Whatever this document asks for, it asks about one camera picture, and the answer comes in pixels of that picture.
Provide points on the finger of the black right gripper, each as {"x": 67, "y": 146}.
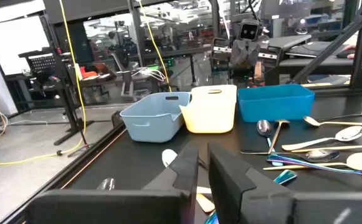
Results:
{"x": 238, "y": 53}
{"x": 253, "y": 53}

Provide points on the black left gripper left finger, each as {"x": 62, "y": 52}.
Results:
{"x": 168, "y": 202}

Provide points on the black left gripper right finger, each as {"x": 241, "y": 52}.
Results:
{"x": 246, "y": 199}

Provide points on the blue plastic bin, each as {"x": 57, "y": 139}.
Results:
{"x": 274, "y": 107}

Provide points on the black office desk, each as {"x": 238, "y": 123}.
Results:
{"x": 311, "y": 67}

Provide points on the grey laptop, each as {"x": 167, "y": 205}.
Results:
{"x": 314, "y": 49}

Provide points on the yellow plastic bin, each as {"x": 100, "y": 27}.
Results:
{"x": 208, "y": 112}

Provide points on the wooden table side board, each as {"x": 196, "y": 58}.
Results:
{"x": 324, "y": 84}

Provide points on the grey-blue plastic bin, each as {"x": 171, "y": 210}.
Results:
{"x": 149, "y": 124}

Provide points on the black computer mouse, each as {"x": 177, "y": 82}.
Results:
{"x": 344, "y": 54}

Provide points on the black work desk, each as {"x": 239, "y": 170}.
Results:
{"x": 112, "y": 81}

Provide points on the black tripod stand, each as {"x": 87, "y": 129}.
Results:
{"x": 71, "y": 118}

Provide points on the orange box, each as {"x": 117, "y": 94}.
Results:
{"x": 88, "y": 74}

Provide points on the white board panel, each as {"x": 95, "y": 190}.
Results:
{"x": 15, "y": 46}

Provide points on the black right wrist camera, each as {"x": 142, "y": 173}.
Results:
{"x": 249, "y": 30}

